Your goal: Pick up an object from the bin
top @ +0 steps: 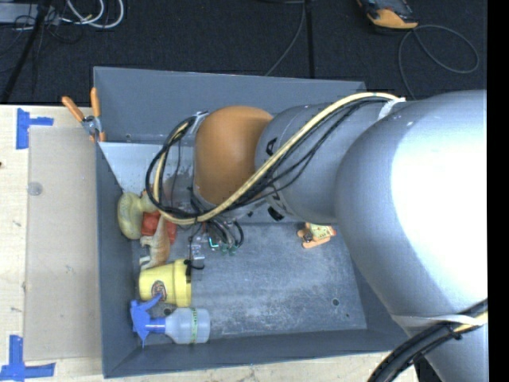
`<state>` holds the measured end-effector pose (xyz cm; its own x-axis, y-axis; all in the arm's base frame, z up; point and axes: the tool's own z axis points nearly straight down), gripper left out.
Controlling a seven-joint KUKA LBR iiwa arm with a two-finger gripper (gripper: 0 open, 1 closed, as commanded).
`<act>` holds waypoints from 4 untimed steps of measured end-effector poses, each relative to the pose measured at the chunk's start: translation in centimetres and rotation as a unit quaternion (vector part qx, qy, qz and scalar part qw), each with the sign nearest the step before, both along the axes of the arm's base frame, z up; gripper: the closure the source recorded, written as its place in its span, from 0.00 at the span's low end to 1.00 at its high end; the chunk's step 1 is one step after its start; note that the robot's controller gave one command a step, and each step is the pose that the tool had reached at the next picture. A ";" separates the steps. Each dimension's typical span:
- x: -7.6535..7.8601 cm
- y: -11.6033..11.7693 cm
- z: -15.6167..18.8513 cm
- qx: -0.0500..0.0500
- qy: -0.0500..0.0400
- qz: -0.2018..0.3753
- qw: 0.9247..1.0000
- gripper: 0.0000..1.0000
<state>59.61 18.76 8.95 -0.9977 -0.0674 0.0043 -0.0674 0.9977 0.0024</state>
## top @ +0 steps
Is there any tan toy dinosaur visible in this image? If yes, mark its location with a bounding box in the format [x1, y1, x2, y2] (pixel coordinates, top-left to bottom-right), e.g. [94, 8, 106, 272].
[138, 212, 173, 271]

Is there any yellow cup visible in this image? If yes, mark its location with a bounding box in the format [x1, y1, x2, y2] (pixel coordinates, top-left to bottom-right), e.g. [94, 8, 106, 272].
[138, 258, 193, 308]

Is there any red toy block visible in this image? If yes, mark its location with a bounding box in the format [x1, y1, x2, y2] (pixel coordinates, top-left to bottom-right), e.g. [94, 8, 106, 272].
[140, 210, 178, 245]

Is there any clear spray bottle blue head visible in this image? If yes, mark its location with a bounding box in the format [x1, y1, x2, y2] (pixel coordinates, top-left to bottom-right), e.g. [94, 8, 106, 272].
[129, 292, 212, 349]

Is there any yellow-green toy duck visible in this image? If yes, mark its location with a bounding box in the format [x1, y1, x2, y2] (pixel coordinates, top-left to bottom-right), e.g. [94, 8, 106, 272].
[116, 190, 161, 240]

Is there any grey metal bin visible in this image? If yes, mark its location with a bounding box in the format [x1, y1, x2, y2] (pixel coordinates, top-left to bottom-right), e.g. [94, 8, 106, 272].
[92, 66, 411, 379]

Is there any orange toy figure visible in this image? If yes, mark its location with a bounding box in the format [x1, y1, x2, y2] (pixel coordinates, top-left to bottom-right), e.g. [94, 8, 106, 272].
[297, 221, 338, 250]

